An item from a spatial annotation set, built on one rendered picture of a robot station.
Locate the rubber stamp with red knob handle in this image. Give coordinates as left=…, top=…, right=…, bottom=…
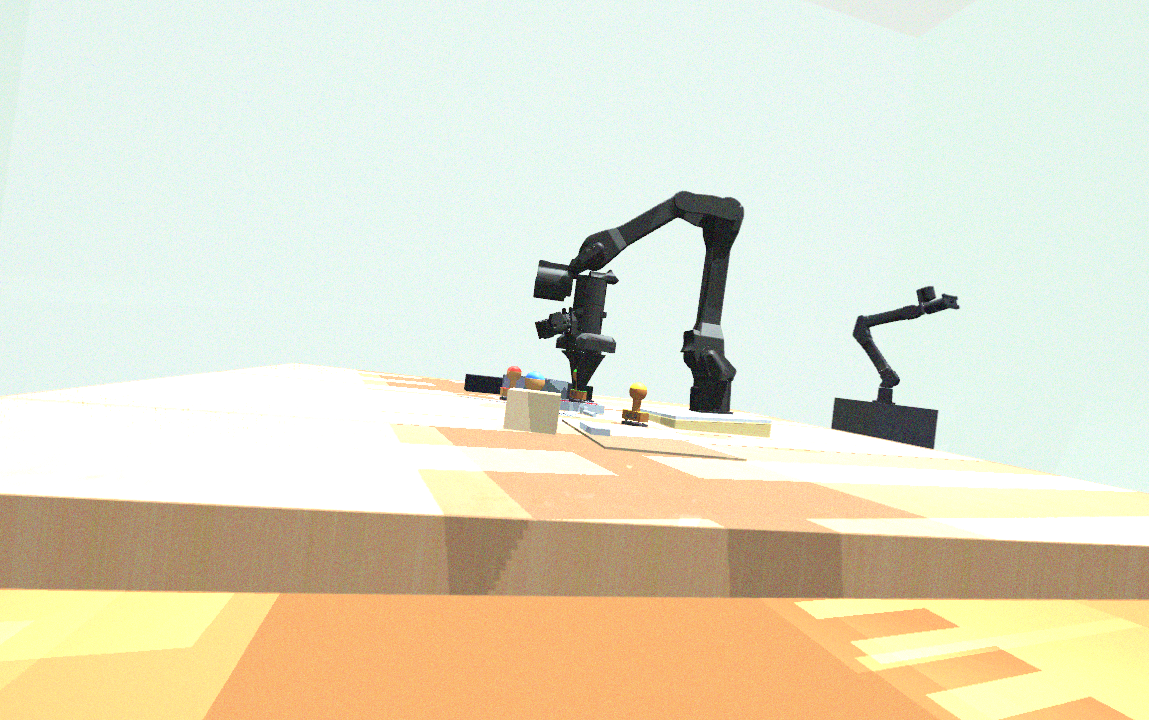
left=499, top=366, right=520, bottom=401

